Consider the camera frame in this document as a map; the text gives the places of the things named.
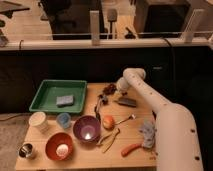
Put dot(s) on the purple bowl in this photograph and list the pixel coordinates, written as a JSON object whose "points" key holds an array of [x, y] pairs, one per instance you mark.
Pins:
{"points": [[87, 128]]}

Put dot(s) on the blue sponge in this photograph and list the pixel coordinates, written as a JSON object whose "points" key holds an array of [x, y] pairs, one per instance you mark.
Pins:
{"points": [[65, 100]]}

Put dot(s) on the white paper cup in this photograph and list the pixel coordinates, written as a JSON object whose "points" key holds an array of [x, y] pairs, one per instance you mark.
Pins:
{"points": [[39, 121]]}

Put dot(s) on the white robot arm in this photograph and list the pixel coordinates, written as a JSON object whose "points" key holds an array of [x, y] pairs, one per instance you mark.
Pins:
{"points": [[176, 137]]}

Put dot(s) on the small blue cup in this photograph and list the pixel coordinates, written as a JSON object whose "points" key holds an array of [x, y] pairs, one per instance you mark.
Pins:
{"points": [[64, 120]]}

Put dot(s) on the red apple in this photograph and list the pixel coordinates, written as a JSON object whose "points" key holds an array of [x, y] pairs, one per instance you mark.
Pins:
{"points": [[108, 122]]}

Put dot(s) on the dark red grape bunch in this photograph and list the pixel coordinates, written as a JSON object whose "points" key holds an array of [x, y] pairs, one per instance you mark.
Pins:
{"points": [[110, 89]]}

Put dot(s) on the yellow tongs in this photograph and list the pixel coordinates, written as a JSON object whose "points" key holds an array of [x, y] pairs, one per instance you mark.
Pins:
{"points": [[106, 141]]}

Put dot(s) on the black handled tool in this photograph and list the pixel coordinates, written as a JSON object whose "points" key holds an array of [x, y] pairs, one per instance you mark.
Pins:
{"points": [[102, 100]]}

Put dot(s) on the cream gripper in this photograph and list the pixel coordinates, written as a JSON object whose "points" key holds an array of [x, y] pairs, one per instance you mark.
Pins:
{"points": [[122, 92]]}

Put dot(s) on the grey rectangular block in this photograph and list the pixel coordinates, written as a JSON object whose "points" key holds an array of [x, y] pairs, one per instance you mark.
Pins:
{"points": [[126, 102]]}

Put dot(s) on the small metal cup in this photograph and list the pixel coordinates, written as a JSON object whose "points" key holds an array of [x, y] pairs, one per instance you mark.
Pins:
{"points": [[27, 151]]}

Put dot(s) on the orange carrot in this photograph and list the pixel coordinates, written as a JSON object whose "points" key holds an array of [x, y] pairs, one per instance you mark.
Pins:
{"points": [[127, 150]]}

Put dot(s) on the light blue cloth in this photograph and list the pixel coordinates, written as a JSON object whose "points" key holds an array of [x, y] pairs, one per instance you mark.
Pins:
{"points": [[148, 131]]}

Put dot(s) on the wooden board table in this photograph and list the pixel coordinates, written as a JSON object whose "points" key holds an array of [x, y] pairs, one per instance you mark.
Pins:
{"points": [[89, 155]]}

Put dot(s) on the grey horizontal rail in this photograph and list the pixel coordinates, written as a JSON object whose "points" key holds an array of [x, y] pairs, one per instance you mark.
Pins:
{"points": [[84, 44]]}

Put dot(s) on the red bowl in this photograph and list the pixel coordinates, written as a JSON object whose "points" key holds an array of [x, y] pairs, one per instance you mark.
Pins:
{"points": [[59, 146]]}

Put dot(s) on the green plastic tray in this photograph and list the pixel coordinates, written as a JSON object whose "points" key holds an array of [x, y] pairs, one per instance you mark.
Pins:
{"points": [[49, 91]]}

